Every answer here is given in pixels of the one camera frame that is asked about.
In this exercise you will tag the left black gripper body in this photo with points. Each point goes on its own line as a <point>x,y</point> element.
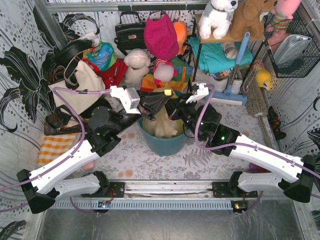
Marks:
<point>144,110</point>

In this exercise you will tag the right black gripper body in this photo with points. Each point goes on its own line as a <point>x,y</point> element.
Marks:
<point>178,109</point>

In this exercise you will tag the yellow trash bag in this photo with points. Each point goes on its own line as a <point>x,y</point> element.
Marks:
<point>162,126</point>

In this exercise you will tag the teal trash bin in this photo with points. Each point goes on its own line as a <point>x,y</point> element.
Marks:
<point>163,146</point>

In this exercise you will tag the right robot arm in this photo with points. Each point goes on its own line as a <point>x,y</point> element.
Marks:
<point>293,175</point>

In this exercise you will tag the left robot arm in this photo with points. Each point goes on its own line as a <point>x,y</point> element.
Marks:
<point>42,187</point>

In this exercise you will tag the magenta cloth bag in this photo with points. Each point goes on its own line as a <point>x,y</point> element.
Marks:
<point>160,38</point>

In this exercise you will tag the cream canvas tote bag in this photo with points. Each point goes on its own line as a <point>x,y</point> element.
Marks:
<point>86,80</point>

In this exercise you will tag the pink white plush doll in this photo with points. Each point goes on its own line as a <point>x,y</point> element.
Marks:
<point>163,70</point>

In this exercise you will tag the cream plush lamb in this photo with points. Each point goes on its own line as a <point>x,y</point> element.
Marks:
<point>138,63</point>

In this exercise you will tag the red cloth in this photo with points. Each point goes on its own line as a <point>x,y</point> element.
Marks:
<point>112,76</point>

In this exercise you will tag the teal cloth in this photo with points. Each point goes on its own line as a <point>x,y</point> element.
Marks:
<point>212,58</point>

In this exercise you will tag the black leather handbag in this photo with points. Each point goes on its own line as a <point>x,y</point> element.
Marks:
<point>130,36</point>

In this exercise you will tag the orange plush toy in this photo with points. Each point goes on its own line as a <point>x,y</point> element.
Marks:
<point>181,33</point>

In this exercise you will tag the yellow plush duck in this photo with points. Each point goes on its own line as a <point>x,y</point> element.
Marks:
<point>262,76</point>

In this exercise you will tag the brown patterned handbag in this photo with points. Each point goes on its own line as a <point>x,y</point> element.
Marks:
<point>56,123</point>

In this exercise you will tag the pink case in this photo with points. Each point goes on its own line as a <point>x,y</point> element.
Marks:
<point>89,166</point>

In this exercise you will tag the white plush dog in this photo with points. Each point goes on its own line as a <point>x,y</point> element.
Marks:
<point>216,18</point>

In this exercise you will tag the purple orange sock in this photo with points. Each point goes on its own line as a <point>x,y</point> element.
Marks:
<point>257,169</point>

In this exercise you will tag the orange checkered cloth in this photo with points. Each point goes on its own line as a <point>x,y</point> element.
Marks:
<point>55,146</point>

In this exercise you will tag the brown teddy bear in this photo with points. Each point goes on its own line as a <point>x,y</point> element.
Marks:
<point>248,16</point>

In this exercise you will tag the silver foil pouch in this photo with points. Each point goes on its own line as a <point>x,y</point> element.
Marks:
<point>291,48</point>

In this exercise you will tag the pink plush toy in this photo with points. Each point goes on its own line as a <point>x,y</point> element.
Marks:
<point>283,14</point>

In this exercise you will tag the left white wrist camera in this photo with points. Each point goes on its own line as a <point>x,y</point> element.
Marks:
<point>128,97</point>

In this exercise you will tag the blue handled mop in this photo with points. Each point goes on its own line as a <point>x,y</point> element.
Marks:
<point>227,97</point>

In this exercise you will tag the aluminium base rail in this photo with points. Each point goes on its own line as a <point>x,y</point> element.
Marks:
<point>165,190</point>

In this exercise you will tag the black wire basket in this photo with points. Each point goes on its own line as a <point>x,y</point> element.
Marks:
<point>304,64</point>

